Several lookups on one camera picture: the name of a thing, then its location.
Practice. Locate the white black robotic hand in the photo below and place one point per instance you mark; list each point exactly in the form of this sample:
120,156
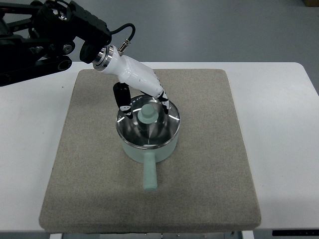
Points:
130,73

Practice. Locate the glass lid with green knob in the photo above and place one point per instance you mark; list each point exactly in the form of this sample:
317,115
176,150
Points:
150,126

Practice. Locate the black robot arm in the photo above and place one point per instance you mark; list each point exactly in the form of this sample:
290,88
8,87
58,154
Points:
36,38

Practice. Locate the mint green saucepan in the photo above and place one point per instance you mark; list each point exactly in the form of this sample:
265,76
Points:
149,158

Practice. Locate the grey felt mat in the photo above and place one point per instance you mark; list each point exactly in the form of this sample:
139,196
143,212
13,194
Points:
205,185

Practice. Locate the brown cardboard box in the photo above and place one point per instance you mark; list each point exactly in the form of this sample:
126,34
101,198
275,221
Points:
311,3

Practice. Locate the black table control panel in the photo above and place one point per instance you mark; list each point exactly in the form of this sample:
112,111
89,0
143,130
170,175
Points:
295,233

